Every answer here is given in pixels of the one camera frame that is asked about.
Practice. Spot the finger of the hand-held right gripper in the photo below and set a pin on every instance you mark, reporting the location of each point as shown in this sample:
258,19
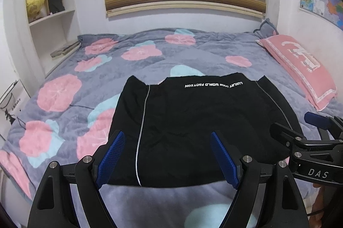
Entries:
316,120
284,134

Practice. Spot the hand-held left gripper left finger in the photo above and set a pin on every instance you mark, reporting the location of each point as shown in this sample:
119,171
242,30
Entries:
111,158

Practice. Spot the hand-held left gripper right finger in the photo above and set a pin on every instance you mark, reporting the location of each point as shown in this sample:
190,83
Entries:
225,158

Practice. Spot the black hoodie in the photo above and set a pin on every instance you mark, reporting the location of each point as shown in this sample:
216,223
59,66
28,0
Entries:
187,120

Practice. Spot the person's right forearm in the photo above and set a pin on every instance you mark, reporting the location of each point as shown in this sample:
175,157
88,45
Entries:
319,201

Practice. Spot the pink pillow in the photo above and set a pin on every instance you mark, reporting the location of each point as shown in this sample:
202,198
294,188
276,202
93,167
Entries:
297,64

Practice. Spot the grey pillow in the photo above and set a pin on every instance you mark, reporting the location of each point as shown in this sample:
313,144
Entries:
265,29

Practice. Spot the grey floral blanket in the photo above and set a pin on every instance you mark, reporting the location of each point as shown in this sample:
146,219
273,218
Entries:
203,56

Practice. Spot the white printed bag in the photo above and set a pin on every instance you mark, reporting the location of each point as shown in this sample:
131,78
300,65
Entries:
10,107

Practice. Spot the stack of flat books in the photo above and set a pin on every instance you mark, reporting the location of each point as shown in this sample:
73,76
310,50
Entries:
65,49

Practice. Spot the yellow globe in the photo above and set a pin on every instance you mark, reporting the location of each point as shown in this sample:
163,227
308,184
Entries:
34,4

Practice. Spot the black picture frame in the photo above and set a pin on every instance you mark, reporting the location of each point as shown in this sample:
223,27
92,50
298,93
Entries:
55,3

